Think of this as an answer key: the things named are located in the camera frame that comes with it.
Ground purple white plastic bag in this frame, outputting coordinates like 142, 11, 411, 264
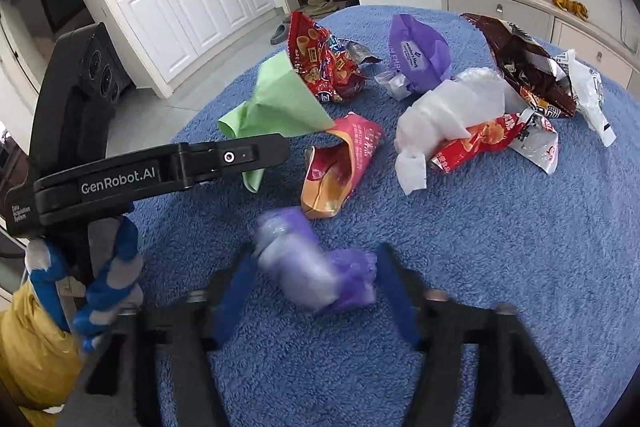
254, 207, 378, 314

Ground green paper sheet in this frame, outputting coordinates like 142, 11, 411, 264
217, 50, 336, 194

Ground red white noodle wrapper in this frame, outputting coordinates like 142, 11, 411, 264
430, 108, 559, 176

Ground pink orange snack bag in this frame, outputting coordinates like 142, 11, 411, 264
300, 112, 383, 219

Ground red snack bag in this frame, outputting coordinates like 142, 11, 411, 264
286, 11, 382, 103

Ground dark brown snack bag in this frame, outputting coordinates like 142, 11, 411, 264
462, 13, 577, 118

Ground white printed wrapper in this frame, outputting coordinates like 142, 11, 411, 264
553, 49, 616, 147

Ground purple snack bag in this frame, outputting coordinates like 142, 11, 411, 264
374, 14, 452, 101

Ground clear white plastic bag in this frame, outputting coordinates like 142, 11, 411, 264
454, 67, 527, 114

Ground left blue white gloved hand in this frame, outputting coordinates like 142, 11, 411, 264
25, 216, 143, 352

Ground blue fluffy blanket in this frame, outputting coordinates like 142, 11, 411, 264
131, 5, 639, 426

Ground grey slipper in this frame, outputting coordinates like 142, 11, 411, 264
270, 20, 291, 46

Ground beige shoes by door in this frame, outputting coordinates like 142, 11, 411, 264
299, 0, 347, 20

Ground white low tv cabinet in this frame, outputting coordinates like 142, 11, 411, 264
442, 0, 639, 95

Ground golden tiger figurine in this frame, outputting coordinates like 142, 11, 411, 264
550, 0, 589, 20

